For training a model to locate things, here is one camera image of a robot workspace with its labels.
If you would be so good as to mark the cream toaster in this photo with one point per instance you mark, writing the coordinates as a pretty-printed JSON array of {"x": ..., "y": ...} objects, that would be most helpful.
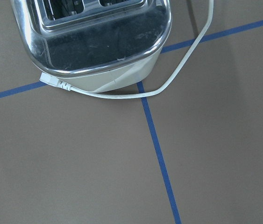
[{"x": 94, "y": 45}]

